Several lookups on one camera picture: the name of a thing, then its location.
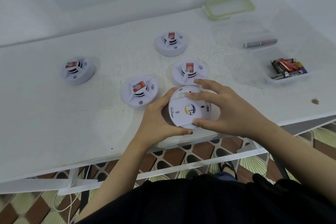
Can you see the green-rimmed clear container lid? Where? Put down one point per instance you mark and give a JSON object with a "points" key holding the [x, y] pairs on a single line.
{"points": [[227, 7]]}

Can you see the silver pen-shaped tool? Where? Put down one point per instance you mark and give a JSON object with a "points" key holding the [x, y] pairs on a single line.
{"points": [[259, 43]]}

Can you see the white upturned smoke detector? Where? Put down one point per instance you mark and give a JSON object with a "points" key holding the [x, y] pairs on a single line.
{"points": [[183, 112]]}

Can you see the small brown scrap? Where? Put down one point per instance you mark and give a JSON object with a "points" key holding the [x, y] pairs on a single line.
{"points": [[315, 101]]}

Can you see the person's right middle finger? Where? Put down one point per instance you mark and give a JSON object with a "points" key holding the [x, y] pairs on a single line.
{"points": [[210, 83]]}

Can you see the person's left thumb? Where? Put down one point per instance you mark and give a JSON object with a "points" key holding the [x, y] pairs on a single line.
{"points": [[180, 131]]}

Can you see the pile of assorted batteries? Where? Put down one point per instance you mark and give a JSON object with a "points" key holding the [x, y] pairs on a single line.
{"points": [[287, 68]]}

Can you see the person's left forearm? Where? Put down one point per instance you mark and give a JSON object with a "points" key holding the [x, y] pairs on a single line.
{"points": [[115, 174]]}

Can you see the person's black clothing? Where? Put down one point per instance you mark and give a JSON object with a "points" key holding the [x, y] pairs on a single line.
{"points": [[210, 202]]}

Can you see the person's right thumb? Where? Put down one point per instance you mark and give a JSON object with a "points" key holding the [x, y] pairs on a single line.
{"points": [[207, 123]]}

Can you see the person's foot in black sandal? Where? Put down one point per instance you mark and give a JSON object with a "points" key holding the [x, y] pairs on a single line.
{"points": [[227, 170]]}

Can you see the person's right hand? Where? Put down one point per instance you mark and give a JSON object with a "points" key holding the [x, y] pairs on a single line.
{"points": [[236, 113]]}

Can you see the person's right forearm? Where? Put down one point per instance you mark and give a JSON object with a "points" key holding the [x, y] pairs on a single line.
{"points": [[299, 155]]}

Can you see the clear plastic container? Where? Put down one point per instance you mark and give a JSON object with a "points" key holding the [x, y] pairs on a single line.
{"points": [[265, 29]]}

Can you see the person's left hand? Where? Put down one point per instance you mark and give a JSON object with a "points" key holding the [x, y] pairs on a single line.
{"points": [[152, 121]]}

